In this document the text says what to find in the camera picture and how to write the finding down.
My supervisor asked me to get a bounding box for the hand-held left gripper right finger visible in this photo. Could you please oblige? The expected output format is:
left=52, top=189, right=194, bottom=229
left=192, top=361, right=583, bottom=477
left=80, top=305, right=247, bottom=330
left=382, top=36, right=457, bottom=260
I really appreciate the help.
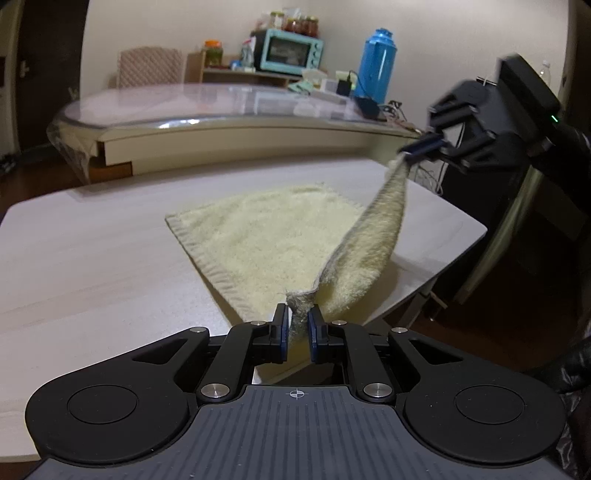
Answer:
left=307, top=305, right=465, bottom=402

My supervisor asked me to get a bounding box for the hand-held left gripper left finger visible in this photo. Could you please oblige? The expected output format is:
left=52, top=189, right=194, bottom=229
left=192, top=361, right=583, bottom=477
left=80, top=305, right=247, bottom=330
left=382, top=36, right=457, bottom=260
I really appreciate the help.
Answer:
left=131, top=303, right=293, bottom=403

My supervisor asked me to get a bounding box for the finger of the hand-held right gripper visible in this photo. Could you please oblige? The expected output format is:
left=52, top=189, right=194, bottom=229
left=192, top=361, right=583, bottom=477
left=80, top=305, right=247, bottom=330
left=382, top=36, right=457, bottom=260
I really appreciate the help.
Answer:
left=399, top=137, right=528, bottom=174
left=412, top=79, right=500, bottom=145

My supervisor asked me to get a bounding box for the cream terry towel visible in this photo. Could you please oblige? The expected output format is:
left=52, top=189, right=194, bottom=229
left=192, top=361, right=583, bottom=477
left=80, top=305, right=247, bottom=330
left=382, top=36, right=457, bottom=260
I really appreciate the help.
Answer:
left=165, top=153, right=411, bottom=385

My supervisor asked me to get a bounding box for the black box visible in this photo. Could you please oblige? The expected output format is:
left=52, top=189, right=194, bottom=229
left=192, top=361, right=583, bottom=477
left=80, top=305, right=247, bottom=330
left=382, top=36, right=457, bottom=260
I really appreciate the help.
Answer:
left=355, top=96, right=387, bottom=121

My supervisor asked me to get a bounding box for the blue thermos flask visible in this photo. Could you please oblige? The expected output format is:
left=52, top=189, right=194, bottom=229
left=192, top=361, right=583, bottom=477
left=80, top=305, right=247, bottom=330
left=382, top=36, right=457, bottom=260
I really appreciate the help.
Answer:
left=353, top=28, right=399, bottom=106

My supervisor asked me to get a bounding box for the metal table leg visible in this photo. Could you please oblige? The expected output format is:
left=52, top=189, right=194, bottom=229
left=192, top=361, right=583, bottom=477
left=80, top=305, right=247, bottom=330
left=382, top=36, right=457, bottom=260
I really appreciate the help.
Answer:
left=402, top=277, right=439, bottom=329

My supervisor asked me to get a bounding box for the black charger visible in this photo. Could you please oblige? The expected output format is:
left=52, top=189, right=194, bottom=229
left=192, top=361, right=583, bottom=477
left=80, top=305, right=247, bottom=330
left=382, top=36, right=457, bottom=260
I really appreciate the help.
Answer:
left=336, top=71, right=359, bottom=97

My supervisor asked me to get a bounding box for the mint toaster oven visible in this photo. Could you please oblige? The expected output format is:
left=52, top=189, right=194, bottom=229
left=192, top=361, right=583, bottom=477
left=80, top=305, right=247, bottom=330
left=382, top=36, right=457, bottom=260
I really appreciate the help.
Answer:
left=250, top=28, right=325, bottom=73

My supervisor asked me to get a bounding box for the wooden shelf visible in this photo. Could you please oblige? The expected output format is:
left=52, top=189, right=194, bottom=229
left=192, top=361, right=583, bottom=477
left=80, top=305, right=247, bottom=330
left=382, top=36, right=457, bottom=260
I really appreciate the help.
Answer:
left=186, top=50, right=296, bottom=86

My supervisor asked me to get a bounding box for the round table with plastic cover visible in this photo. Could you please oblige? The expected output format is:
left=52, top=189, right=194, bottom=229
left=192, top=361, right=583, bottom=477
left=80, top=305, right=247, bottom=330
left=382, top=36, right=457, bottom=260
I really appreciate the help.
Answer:
left=46, top=80, right=423, bottom=185

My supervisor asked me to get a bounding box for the black shiny cloth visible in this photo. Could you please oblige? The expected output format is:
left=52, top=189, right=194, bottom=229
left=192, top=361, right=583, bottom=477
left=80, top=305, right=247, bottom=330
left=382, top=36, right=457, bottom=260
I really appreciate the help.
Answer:
left=526, top=318, right=591, bottom=480

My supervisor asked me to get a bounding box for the patterned chair back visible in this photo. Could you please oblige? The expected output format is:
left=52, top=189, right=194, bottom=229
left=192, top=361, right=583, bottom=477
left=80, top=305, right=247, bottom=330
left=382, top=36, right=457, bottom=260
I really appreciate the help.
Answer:
left=115, top=45, right=186, bottom=89

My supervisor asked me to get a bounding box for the dark wooden door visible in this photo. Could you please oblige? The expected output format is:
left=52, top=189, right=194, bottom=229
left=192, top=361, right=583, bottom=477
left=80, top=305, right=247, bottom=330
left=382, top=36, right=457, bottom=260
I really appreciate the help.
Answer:
left=0, top=0, right=88, bottom=155

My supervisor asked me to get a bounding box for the bundle of cables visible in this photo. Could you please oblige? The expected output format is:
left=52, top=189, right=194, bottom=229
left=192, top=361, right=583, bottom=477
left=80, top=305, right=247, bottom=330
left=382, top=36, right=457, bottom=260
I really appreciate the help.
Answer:
left=381, top=100, right=428, bottom=137

